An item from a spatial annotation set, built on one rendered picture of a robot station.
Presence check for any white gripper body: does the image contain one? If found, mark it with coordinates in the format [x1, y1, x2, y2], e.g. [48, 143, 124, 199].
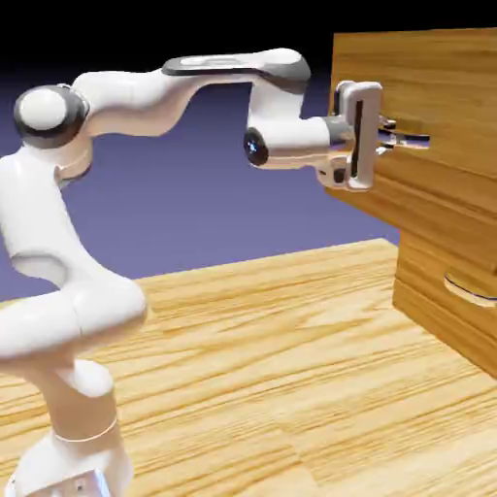
[336, 80, 384, 192]

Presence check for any curved metal drawer handle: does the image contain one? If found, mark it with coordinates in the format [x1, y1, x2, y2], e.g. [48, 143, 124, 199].
[381, 122, 431, 151]
[443, 271, 497, 309]

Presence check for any wood drawer front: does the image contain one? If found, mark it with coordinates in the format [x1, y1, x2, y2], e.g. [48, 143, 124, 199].
[391, 227, 497, 381]
[324, 26, 497, 270]

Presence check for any light wood cabinet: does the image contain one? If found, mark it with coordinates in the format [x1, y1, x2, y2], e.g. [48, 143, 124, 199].
[324, 26, 497, 381]

